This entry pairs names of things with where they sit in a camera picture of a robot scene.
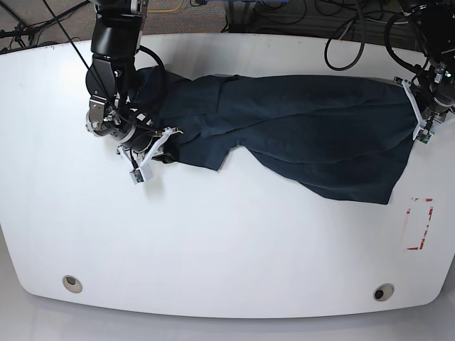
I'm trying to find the red tape rectangle marking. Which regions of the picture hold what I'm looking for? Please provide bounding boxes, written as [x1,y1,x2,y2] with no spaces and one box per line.
[402,198,435,251]

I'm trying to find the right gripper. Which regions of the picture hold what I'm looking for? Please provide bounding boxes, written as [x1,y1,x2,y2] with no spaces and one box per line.
[117,127,183,171]

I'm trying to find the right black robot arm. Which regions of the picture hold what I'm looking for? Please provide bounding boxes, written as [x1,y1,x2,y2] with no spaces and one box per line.
[85,1,178,181]

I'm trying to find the black tripod stand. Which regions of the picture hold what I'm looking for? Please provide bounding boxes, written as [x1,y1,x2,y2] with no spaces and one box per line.
[0,0,90,49]

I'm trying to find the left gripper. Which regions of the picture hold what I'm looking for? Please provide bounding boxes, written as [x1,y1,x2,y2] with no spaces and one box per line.
[393,77,454,137]

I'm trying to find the yellow cable on floor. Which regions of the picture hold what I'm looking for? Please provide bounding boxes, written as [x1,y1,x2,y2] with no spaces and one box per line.
[147,0,186,15]

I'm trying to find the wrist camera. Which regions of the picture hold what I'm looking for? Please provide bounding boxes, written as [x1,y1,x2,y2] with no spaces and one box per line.
[129,166,154,185]
[416,130,433,145]

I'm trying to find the left table cable grommet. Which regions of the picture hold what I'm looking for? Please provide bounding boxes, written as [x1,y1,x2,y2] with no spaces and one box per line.
[63,276,83,294]

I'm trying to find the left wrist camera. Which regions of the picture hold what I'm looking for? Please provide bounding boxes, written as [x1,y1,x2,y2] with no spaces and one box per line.
[416,130,433,145]

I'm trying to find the table cable grommet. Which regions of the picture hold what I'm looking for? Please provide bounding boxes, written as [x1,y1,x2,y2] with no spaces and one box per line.
[373,283,395,302]
[63,276,83,294]

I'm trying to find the right table cable grommet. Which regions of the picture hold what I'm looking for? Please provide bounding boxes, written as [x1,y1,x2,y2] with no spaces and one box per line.
[373,283,395,302]

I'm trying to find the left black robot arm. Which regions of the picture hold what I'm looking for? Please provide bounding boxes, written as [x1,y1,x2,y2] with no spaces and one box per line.
[384,1,454,144]

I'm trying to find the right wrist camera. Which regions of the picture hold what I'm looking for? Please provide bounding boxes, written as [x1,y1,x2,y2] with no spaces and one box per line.
[129,166,154,185]

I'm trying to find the dark navy T-shirt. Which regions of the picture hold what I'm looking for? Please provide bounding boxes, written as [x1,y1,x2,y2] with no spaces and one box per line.
[127,66,422,206]

